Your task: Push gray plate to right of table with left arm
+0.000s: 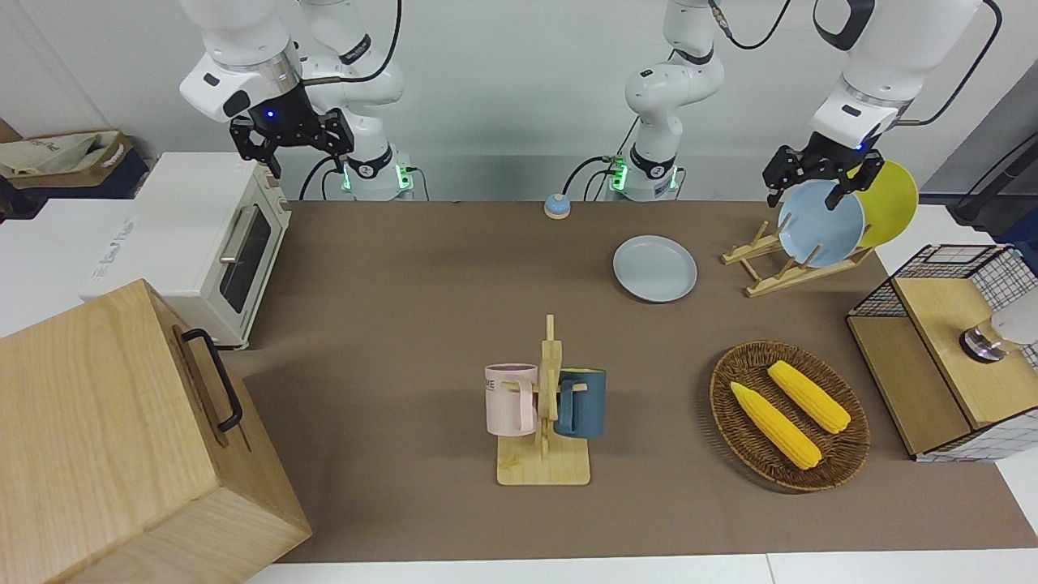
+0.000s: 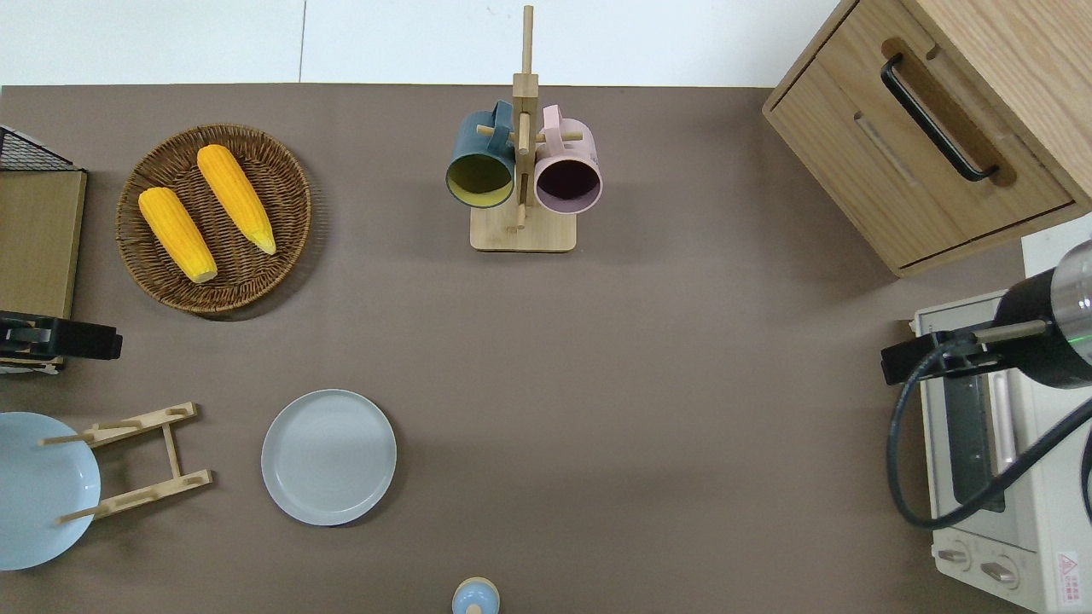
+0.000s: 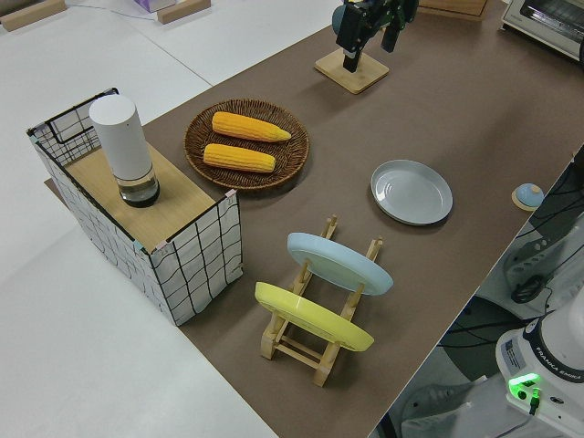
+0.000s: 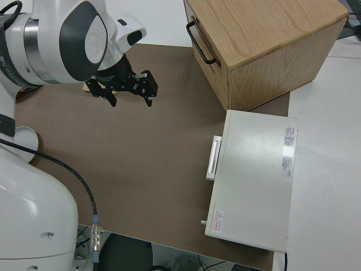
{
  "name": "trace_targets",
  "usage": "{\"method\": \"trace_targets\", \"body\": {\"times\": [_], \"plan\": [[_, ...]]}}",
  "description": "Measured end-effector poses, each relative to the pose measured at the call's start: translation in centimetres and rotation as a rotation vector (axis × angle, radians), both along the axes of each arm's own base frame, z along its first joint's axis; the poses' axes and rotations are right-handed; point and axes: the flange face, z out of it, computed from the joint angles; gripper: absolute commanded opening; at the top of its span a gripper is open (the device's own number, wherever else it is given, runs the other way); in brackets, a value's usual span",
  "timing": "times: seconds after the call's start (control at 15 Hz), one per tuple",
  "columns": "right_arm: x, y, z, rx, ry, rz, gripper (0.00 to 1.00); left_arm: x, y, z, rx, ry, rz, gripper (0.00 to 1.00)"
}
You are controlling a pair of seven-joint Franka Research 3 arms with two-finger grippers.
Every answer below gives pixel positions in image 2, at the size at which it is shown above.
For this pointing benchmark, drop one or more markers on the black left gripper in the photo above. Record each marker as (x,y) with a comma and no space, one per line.
(51,339)

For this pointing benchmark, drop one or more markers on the cream oven knob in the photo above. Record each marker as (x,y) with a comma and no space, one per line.
(955,556)
(1000,573)

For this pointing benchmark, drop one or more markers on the brown table mat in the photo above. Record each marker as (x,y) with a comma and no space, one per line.
(640,384)

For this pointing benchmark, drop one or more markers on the wooden drawer cabinet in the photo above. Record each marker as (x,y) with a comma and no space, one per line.
(853,128)

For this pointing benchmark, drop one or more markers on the light blue plate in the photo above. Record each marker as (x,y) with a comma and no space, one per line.
(34,495)

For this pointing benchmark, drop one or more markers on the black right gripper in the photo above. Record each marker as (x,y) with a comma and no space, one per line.
(938,356)

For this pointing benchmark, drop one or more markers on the cream toaster oven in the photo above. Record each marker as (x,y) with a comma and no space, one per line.
(1049,520)

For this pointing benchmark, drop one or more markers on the blue dome wooden bell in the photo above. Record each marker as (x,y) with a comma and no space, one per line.
(475,597)

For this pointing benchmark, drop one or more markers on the pink mug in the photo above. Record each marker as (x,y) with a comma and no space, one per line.
(574,143)

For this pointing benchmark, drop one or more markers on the wooden plate rack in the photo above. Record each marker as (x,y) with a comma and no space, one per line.
(145,492)

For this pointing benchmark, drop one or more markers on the wooden mug tree stand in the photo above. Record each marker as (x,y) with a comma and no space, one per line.
(522,234)

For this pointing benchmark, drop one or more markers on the brown wicker basket tray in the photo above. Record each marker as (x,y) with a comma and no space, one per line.
(256,281)

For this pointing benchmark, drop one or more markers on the teal mug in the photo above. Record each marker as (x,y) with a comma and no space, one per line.
(476,143)

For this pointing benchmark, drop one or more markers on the gray round plate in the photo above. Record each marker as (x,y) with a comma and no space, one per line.
(328,458)

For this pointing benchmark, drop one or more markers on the yellow corn cob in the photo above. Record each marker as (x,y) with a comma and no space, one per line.
(177,232)
(235,196)

